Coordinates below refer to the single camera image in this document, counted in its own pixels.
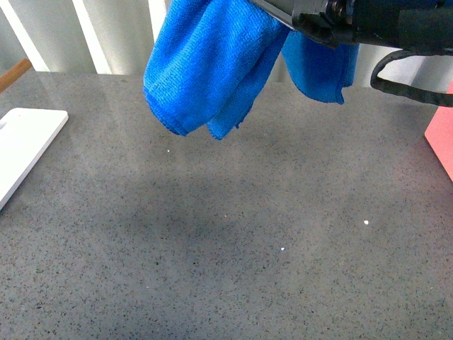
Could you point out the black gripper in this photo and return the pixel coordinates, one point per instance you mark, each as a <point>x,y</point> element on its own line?
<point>422,27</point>

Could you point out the blue microfiber cloth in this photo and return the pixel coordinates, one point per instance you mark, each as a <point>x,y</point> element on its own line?
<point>212,59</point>

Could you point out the pink plastic bin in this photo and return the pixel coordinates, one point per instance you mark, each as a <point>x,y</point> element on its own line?
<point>439,136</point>

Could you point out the white pleated curtain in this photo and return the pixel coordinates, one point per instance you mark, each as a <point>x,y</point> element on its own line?
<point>116,37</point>

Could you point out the white towel rack base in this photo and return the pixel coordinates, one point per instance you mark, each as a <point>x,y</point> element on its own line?
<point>25,135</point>

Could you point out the wooden edge strip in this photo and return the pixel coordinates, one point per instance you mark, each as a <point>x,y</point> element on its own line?
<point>14,73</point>

